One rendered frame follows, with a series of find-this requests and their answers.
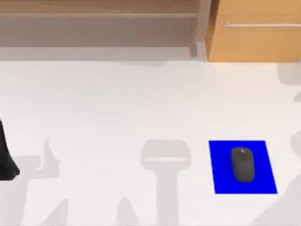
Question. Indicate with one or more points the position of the blue mouse pad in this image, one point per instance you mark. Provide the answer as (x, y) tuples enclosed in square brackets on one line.
[(221, 181)]

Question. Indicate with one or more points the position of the dark grey computer mouse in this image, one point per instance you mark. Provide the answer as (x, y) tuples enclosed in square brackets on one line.
[(243, 164)]

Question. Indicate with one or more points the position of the brown wooden open shelf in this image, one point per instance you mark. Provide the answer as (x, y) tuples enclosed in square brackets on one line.
[(98, 16)]

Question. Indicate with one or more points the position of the light wooden cupboard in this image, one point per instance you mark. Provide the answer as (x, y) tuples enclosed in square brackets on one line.
[(254, 44)]

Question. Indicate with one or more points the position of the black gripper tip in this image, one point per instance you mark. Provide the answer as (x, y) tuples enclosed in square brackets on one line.
[(5, 162)]

